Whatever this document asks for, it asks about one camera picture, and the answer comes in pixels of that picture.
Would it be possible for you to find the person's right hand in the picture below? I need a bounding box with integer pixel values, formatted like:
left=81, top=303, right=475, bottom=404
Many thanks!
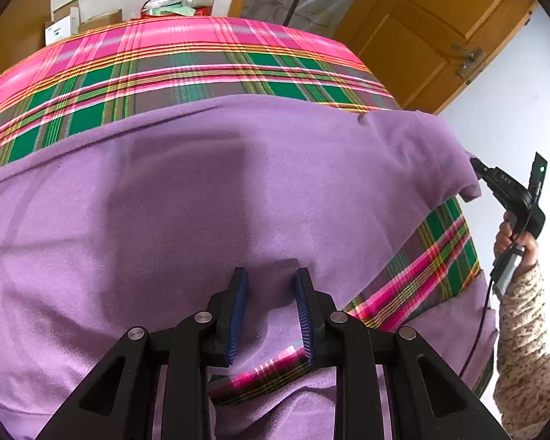
left=494, top=216, right=539, bottom=278

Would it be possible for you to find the wooden door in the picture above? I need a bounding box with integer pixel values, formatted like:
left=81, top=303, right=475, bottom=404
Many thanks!
left=334, top=0, right=536, bottom=113

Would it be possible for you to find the red gift box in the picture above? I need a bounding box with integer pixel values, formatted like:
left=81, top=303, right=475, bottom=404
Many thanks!
left=141, top=0, right=215, bottom=18

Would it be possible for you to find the purple garment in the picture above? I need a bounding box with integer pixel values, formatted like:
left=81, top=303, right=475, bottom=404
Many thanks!
left=0, top=94, right=481, bottom=439

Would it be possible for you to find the right forearm speckled sleeve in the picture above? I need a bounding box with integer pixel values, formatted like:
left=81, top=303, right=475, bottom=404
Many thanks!
left=494, top=265, right=550, bottom=439

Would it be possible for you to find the wooden wardrobe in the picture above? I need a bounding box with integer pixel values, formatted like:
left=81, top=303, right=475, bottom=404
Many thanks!
left=0, top=0, right=51, bottom=74

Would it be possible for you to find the pink green plaid bedsheet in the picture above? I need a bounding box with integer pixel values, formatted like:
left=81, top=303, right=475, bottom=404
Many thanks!
left=0, top=17, right=497, bottom=415

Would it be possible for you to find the black cable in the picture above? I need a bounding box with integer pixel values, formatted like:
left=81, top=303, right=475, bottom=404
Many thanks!
left=458, top=201, right=540, bottom=379

